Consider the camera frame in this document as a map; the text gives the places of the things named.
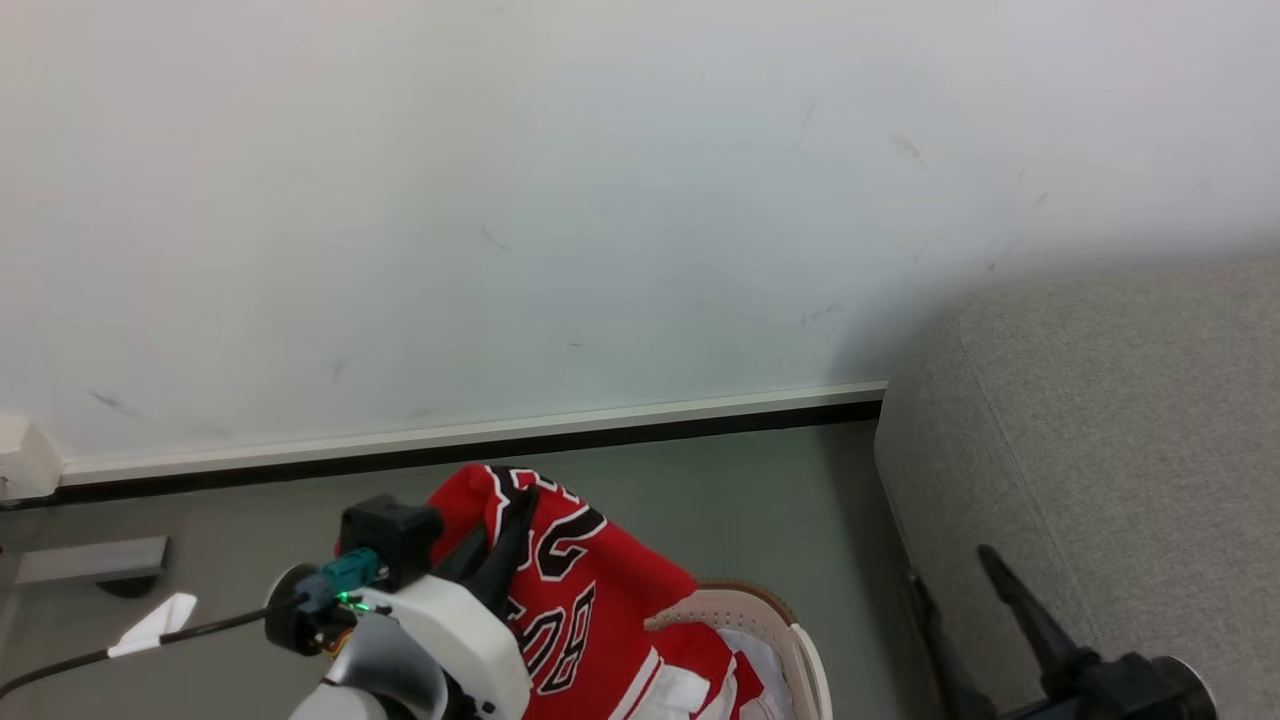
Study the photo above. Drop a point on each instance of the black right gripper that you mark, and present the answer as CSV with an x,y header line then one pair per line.
x,y
1130,690

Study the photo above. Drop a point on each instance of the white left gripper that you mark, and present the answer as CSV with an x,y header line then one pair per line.
x,y
480,640

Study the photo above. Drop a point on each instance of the red basketball jersey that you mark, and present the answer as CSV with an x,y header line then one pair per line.
x,y
590,590

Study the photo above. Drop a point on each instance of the beige laundry basket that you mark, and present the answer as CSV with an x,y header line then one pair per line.
x,y
770,615

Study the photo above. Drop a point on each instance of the white clothing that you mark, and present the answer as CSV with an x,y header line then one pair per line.
x,y
758,670

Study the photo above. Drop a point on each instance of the white and black baseboard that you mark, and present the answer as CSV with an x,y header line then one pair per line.
x,y
470,438

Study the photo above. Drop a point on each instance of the grey fabric sofa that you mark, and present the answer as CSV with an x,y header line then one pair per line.
x,y
1100,450

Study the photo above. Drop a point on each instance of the grey metal floor plate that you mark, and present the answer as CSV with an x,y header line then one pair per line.
x,y
92,562

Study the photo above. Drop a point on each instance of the black camera box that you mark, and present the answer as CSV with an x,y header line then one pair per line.
x,y
390,535

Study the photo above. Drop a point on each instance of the white corner wall box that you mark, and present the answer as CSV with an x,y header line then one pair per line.
x,y
28,460

